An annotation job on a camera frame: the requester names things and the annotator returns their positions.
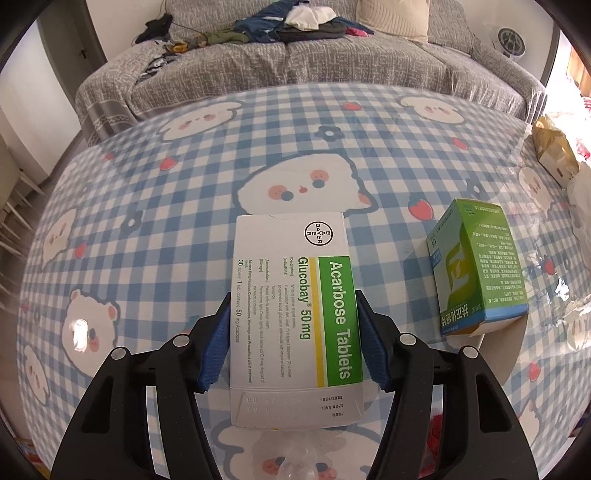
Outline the pink clear plastic bag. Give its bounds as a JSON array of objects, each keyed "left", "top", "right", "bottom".
[{"left": 575, "top": 99, "right": 591, "bottom": 162}]

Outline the olive green cloth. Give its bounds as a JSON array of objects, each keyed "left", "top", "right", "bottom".
[{"left": 203, "top": 28, "right": 247, "bottom": 46}]

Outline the grey sofa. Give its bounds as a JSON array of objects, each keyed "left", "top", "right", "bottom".
[{"left": 75, "top": 0, "right": 548, "bottom": 139}]

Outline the beige pillow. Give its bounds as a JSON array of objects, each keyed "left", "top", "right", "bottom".
[{"left": 355, "top": 0, "right": 431, "bottom": 40}]

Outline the white medicine box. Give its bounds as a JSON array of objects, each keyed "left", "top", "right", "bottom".
[{"left": 229, "top": 211, "right": 365, "bottom": 432}]

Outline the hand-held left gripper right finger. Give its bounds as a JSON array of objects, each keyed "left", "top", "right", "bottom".
[{"left": 355, "top": 291, "right": 543, "bottom": 480}]

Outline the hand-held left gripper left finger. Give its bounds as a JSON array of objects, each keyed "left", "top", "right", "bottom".
[{"left": 53, "top": 292, "right": 234, "bottom": 480}]

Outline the red mesh net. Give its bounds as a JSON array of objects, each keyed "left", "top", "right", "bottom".
[{"left": 427, "top": 413, "right": 446, "bottom": 462}]

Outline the beige dining chair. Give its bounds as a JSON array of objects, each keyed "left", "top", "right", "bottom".
[{"left": 0, "top": 171, "right": 44, "bottom": 232}]

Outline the white plastic bag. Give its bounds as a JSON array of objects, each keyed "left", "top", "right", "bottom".
[{"left": 566, "top": 171, "right": 591, "bottom": 232}]

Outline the striped cloth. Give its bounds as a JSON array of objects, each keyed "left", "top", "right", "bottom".
[{"left": 136, "top": 53, "right": 169, "bottom": 84}]

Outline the white cloth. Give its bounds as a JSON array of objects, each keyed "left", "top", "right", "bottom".
[{"left": 284, "top": 4, "right": 335, "bottom": 31}]

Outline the grey door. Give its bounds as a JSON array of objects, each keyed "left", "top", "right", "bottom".
[{"left": 69, "top": 0, "right": 108, "bottom": 63}]

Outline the black bag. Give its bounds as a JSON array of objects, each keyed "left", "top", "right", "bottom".
[{"left": 134, "top": 13, "right": 174, "bottom": 44}]

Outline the small fan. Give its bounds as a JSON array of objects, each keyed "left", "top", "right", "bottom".
[{"left": 498, "top": 27, "right": 526, "bottom": 58}]

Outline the black garment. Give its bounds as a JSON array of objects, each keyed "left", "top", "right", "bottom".
[{"left": 279, "top": 21, "right": 347, "bottom": 44}]

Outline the kraft paper box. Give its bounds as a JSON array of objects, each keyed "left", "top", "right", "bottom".
[{"left": 531, "top": 115, "right": 583, "bottom": 185}]

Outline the green medicine box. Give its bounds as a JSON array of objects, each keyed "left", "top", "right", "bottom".
[{"left": 426, "top": 198, "right": 529, "bottom": 337}]

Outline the blue checkered tablecloth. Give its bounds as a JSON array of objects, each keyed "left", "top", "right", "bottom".
[{"left": 11, "top": 83, "right": 591, "bottom": 480}]

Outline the blue jacket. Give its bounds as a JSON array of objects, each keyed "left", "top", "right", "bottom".
[{"left": 233, "top": 0, "right": 296, "bottom": 44}]

